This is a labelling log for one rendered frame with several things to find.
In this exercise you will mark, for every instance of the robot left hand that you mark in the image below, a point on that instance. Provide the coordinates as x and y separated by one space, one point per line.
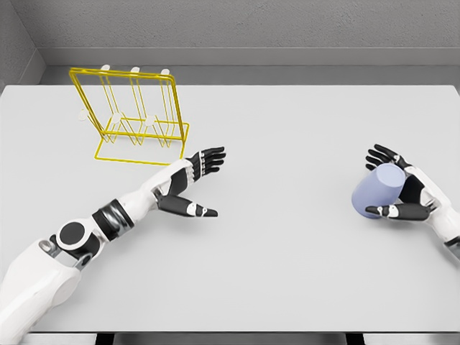
179 178

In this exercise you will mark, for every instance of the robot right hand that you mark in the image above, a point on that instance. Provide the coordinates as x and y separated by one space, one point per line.
413 190

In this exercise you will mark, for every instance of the lavender blue cup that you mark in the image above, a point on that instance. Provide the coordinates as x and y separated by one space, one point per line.
377 188

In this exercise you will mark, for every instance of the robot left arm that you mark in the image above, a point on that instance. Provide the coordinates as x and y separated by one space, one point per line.
72 244

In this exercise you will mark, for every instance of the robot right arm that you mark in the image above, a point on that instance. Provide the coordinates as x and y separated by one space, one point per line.
447 219

